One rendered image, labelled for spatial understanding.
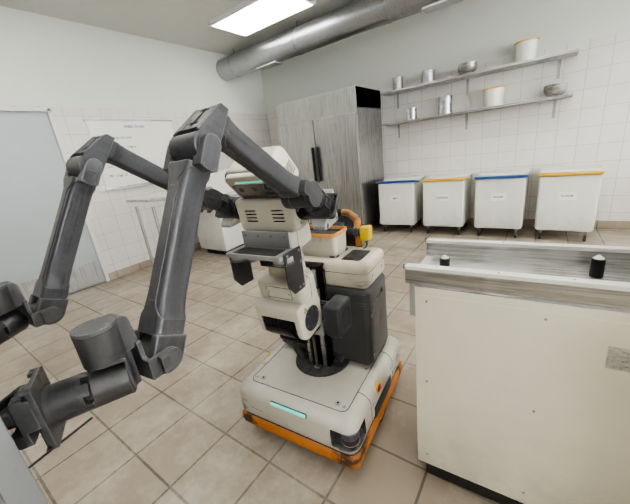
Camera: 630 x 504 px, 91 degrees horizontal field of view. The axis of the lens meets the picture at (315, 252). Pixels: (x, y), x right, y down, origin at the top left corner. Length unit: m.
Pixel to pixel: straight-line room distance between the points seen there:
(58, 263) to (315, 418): 1.04
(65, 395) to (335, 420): 1.01
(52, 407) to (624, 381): 1.19
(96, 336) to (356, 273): 1.00
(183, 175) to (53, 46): 4.41
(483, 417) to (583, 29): 4.42
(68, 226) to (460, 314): 1.11
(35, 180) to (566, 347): 4.64
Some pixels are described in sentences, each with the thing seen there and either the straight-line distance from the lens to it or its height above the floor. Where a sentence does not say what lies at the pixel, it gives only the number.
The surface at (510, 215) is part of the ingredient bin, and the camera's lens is 4.39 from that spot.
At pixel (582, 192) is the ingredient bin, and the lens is 4.35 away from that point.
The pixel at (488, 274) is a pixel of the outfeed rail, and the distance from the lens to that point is 1.00.
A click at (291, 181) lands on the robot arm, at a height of 1.21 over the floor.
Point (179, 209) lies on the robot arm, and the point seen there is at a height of 1.21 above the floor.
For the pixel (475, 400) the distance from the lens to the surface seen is 1.23.
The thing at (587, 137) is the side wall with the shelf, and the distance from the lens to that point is 4.95.
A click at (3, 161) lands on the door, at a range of 4.59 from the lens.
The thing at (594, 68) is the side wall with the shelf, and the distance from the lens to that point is 4.97.
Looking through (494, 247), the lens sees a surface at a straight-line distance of 1.27.
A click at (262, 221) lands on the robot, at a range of 1.16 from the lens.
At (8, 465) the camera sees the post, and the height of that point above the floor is 0.96.
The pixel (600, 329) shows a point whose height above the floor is 0.78.
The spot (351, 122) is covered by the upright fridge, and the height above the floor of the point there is 1.61.
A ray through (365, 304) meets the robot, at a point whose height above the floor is 0.63.
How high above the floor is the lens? 1.28
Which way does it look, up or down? 18 degrees down
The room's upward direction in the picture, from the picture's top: 7 degrees counter-clockwise
